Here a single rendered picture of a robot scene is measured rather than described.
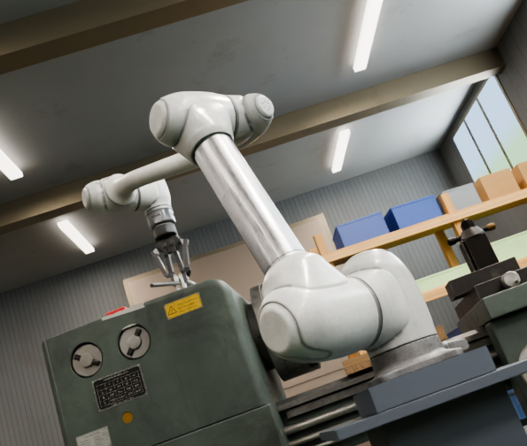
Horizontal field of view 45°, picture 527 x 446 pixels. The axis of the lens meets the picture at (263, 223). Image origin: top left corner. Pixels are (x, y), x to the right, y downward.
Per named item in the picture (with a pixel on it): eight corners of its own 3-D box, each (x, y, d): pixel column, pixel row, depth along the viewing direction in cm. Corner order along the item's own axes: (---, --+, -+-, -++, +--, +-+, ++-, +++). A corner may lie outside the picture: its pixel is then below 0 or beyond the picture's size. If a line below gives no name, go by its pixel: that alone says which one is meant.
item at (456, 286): (455, 296, 187) (448, 280, 189) (451, 302, 197) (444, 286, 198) (522, 272, 186) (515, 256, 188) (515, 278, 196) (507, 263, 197)
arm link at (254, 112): (239, 113, 181) (198, 111, 172) (277, 82, 167) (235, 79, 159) (251, 156, 178) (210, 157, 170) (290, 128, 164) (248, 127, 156)
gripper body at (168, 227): (147, 228, 205) (155, 255, 202) (172, 219, 205) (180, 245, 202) (154, 234, 212) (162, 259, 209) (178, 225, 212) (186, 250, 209)
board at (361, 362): (346, 375, 181) (341, 362, 182) (350, 380, 215) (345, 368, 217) (447, 338, 180) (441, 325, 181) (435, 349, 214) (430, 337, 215)
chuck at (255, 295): (274, 373, 185) (242, 276, 198) (290, 388, 214) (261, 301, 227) (285, 369, 185) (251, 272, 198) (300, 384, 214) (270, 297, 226)
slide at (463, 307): (480, 301, 176) (473, 286, 177) (460, 320, 217) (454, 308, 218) (544, 277, 175) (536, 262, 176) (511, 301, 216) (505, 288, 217)
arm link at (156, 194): (166, 217, 217) (130, 219, 209) (153, 177, 222) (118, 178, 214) (179, 203, 210) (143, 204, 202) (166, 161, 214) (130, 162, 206)
